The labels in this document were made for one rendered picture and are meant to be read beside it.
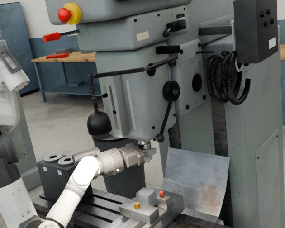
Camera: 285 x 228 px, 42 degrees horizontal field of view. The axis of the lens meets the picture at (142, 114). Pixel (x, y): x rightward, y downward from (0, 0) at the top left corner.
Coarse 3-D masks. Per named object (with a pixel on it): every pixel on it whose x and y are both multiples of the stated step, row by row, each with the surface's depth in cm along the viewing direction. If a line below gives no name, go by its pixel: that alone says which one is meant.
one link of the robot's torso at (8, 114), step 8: (0, 96) 114; (8, 96) 116; (16, 96) 123; (0, 104) 112; (8, 104) 114; (16, 104) 119; (0, 112) 111; (8, 112) 113; (16, 112) 116; (0, 120) 111; (8, 120) 113; (16, 120) 116; (8, 128) 115
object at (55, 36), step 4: (56, 32) 113; (68, 32) 116; (72, 32) 117; (76, 32) 119; (44, 36) 110; (48, 36) 110; (52, 36) 111; (56, 36) 112; (60, 36) 113; (44, 40) 110; (48, 40) 110; (52, 40) 112
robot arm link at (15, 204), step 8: (16, 184) 106; (0, 192) 104; (8, 192) 104; (16, 192) 106; (24, 192) 108; (0, 200) 105; (8, 200) 104; (16, 200) 105; (24, 200) 107; (0, 208) 106; (8, 208) 105; (16, 208) 105; (24, 208) 106; (32, 208) 109; (8, 216) 105; (16, 216) 105; (24, 216) 106; (32, 216) 108; (8, 224) 106; (16, 224) 105; (24, 224) 105; (32, 224) 106; (40, 224) 108; (48, 224) 109; (56, 224) 110
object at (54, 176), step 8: (48, 160) 174; (56, 160) 174; (64, 160) 172; (72, 160) 170; (40, 168) 176; (48, 168) 172; (56, 168) 169; (64, 168) 166; (72, 168) 166; (40, 176) 179; (48, 176) 175; (56, 176) 171; (64, 176) 167; (48, 184) 177; (56, 184) 173; (64, 184) 169; (48, 192) 179; (56, 192) 175; (88, 192) 176
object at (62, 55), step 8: (64, 48) 744; (280, 48) 473; (48, 56) 705; (56, 56) 694; (64, 56) 679; (72, 56) 687; (80, 56) 672; (88, 56) 657; (64, 72) 782; (40, 80) 735; (64, 80) 789; (40, 88) 740; (56, 88) 749; (64, 88) 738; (72, 88) 727; (80, 88) 717; (88, 88) 707; (96, 88) 697
